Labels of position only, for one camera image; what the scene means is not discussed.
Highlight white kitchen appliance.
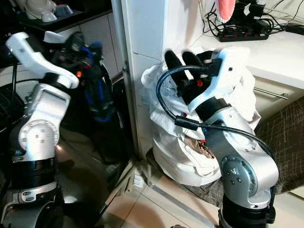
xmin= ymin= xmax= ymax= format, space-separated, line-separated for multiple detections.
xmin=18 ymin=0 xmax=58 ymax=23

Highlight tangled black cables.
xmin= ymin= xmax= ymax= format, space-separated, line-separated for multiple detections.
xmin=203 ymin=0 xmax=304 ymax=35

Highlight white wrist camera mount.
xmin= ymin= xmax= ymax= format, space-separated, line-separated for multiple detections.
xmin=190 ymin=46 xmax=251 ymax=113
xmin=5 ymin=31 xmax=80 ymax=89

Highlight black and blue garment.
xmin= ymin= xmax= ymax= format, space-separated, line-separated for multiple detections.
xmin=63 ymin=40 xmax=134 ymax=167

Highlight silver cabinet handle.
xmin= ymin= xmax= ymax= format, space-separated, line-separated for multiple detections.
xmin=254 ymin=86 xmax=290 ymax=101

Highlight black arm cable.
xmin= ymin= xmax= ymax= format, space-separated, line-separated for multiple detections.
xmin=10 ymin=63 xmax=19 ymax=98
xmin=155 ymin=64 xmax=277 ymax=164

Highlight black power strip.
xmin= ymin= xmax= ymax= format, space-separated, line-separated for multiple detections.
xmin=218 ymin=28 xmax=272 ymax=43

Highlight flat black power brick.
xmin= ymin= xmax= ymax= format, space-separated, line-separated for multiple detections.
xmin=285 ymin=23 xmax=304 ymax=36

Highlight small clear container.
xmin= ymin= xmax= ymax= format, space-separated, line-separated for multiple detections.
xmin=55 ymin=3 xmax=75 ymax=18

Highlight black plug adapter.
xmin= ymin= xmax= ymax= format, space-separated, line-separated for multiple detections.
xmin=242 ymin=0 xmax=267 ymax=30

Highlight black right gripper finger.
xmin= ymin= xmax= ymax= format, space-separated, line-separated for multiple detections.
xmin=181 ymin=51 xmax=204 ymax=76
xmin=164 ymin=50 xmax=190 ymax=89

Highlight brown patterned garment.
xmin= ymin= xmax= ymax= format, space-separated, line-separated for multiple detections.
xmin=185 ymin=137 xmax=215 ymax=160

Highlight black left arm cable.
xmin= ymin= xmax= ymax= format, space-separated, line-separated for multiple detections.
xmin=10 ymin=63 xmax=19 ymax=98

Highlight white clothes bundle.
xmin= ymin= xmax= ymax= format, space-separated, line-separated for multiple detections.
xmin=141 ymin=49 xmax=263 ymax=187

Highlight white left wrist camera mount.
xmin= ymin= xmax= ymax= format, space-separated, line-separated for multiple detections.
xmin=5 ymin=31 xmax=80 ymax=89

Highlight pink plush toy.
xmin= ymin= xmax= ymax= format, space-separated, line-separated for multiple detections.
xmin=216 ymin=0 xmax=237 ymax=23

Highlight white plastic floor stopper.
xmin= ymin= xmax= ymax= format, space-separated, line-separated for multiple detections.
xmin=132 ymin=175 xmax=146 ymax=191

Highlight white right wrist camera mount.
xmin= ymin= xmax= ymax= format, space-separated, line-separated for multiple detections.
xmin=190 ymin=46 xmax=251 ymax=113

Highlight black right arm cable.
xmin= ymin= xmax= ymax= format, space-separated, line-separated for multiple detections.
xmin=155 ymin=64 xmax=277 ymax=164

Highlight black kitchen countertop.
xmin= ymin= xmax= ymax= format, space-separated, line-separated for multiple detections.
xmin=0 ymin=0 xmax=113 ymax=30

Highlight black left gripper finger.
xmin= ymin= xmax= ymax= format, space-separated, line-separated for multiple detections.
xmin=68 ymin=32 xmax=87 ymax=55
xmin=87 ymin=42 xmax=103 ymax=65

